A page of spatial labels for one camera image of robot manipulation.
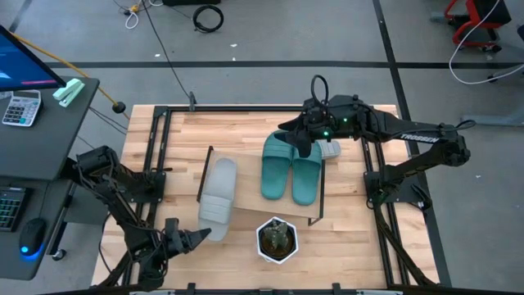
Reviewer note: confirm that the grey desk calculator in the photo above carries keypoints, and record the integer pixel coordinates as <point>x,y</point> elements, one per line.
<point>20,108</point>

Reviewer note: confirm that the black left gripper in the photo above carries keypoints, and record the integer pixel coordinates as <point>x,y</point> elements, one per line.
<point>178,245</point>

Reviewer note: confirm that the wooden shelf with black frame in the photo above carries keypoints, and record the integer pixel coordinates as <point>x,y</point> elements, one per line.
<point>249,180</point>

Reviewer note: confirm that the green slide sandal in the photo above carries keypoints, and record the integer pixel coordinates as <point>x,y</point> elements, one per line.
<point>307,184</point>
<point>275,176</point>

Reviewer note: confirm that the mint green stapler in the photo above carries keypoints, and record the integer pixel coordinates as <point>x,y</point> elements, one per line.
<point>67,93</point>

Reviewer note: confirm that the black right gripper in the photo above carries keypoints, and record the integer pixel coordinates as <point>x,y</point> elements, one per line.
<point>323,125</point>

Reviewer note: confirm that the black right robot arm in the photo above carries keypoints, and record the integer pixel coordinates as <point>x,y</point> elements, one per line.
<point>385,125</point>

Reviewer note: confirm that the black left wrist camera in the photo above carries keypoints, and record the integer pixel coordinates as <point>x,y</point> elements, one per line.
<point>172,227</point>

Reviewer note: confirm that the grey slide sandal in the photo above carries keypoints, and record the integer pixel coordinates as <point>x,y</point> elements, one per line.
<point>219,184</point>
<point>331,149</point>

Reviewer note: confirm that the yellow plug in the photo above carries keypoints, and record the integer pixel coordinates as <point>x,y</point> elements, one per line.
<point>134,7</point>

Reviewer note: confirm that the white hexagonal plant pot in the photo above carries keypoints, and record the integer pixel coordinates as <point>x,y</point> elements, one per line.
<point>278,261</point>

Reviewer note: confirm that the black computer mouse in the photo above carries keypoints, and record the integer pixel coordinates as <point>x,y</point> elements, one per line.
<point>32,235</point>

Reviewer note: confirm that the green cactus plant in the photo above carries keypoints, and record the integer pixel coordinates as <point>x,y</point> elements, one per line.
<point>275,235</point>

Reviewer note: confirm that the black office desk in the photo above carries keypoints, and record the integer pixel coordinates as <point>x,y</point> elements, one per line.
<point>41,147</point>

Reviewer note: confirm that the black round knob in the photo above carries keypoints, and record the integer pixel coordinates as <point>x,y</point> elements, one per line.
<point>119,107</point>

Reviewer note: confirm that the black aluminium table frame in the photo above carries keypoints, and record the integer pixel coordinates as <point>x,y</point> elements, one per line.
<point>245,109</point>

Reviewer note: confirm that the red framed cart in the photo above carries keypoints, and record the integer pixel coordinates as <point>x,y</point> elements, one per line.
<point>491,12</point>

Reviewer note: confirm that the black backlit keyboard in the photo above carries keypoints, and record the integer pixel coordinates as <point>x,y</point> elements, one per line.
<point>10,209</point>

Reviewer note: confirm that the black computer monitor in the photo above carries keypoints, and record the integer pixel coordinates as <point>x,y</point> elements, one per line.
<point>20,65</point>

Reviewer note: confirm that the black desk caster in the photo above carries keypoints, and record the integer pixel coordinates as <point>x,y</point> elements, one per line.
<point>59,255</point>

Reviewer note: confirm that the grey metal furniture leg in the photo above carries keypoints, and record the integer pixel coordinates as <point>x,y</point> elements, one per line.
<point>511,70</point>
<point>495,120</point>

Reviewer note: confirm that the black box on floor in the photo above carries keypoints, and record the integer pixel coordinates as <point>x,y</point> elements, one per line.
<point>192,2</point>

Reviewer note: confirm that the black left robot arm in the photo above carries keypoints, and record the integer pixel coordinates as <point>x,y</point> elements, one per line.
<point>123,213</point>

